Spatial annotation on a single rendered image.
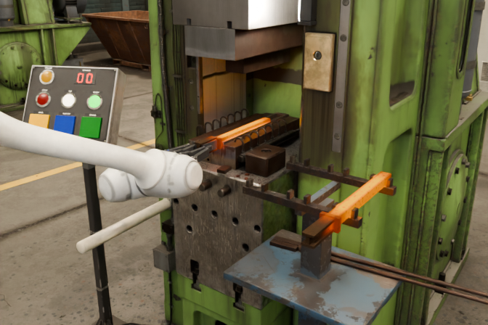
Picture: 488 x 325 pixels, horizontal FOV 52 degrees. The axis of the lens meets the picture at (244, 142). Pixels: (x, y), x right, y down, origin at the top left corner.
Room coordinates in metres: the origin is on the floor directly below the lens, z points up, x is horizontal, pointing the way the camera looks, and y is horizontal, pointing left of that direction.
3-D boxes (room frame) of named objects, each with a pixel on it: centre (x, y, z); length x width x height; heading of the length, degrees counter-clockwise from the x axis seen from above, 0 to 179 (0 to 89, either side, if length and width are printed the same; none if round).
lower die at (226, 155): (1.74, -0.01, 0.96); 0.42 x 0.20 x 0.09; 145
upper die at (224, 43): (1.74, -0.01, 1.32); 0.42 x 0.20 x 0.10; 145
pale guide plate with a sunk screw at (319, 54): (1.50, -0.22, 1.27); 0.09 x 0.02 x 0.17; 55
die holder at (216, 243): (1.72, -0.06, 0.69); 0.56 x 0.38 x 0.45; 145
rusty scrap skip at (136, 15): (8.64, 1.69, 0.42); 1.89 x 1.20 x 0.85; 49
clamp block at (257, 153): (1.52, -0.07, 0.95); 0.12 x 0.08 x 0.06; 145
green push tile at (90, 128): (1.69, 0.54, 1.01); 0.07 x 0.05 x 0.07; 80
